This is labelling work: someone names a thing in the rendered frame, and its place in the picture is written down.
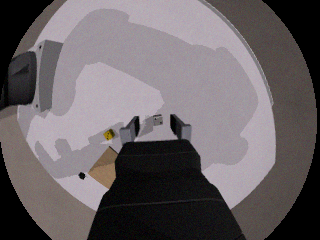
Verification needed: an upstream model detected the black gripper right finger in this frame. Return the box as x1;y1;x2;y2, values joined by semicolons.
170;114;192;143

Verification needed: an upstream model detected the black die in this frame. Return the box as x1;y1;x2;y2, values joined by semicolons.
79;172;85;180

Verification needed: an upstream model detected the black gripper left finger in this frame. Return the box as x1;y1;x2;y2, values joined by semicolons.
119;116;140;146

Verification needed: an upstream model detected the grey die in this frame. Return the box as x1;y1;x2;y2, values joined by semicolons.
153;114;163;126

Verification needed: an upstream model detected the brown square mat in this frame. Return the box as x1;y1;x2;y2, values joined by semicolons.
87;146;118;189

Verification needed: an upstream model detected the yellow die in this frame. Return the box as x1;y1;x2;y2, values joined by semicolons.
103;129;115;141

